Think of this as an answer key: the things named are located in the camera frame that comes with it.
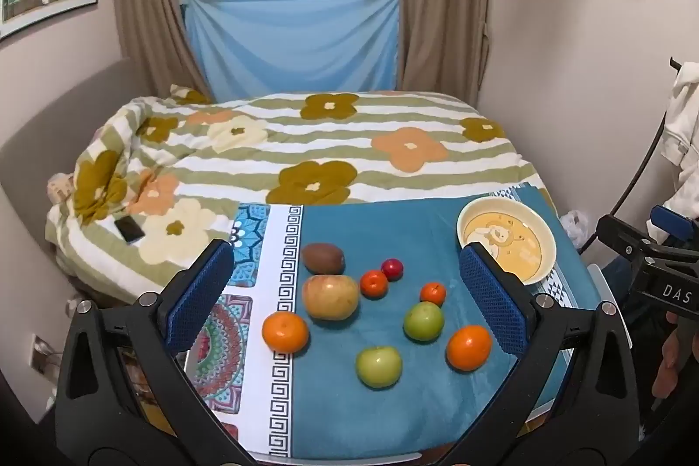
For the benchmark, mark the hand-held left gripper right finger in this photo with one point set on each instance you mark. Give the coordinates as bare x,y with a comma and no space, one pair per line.
491,302

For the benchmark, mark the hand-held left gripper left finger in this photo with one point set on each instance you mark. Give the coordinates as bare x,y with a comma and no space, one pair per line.
199,299

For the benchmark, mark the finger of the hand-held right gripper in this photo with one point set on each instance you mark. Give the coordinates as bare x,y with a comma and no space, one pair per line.
622,232
674,223

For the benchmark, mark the large orange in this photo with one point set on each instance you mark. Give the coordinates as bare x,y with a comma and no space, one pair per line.
468,347
285,332

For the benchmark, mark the green apple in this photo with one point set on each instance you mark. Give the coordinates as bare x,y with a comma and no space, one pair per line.
424,321
379,366

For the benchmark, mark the cream printed bowl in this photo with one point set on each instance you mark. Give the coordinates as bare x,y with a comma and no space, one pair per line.
524,236

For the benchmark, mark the large yellow-red apple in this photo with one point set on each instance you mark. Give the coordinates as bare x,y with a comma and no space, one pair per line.
330,298

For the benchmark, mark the person's right hand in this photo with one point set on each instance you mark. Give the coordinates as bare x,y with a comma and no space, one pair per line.
669,367

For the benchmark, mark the white plastic bag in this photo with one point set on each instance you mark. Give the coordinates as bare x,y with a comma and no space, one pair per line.
574,227

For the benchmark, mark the small tangerine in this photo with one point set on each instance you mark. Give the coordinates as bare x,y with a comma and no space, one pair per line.
433,294

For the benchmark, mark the white hanging garment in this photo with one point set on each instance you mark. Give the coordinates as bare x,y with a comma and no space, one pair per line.
682,127

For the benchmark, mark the black smartphone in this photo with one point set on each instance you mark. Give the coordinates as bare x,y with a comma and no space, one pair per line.
129,229

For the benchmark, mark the small red plum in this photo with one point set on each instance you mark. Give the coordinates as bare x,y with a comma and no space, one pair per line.
392,269

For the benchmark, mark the small red tomato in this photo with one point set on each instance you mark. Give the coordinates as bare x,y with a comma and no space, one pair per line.
374,284

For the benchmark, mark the brown kiwi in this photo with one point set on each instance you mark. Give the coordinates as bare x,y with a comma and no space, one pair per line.
323,258

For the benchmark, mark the teal patterned tablecloth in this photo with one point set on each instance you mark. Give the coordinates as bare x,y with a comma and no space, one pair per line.
349,406

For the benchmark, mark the patterned pillow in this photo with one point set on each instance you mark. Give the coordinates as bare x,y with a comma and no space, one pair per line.
59,187

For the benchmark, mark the floral striped blanket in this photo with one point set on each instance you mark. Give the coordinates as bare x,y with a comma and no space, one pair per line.
306,144

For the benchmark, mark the grey bed headboard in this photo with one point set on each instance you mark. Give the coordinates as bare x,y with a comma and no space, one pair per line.
54,116

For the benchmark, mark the light blue hanging cloth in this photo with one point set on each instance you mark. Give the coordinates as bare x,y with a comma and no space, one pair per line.
289,45

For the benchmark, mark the beige curtain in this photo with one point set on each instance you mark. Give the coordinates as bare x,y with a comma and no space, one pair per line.
147,7
442,7

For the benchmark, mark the wall socket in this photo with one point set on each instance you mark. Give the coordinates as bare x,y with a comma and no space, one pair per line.
43,352

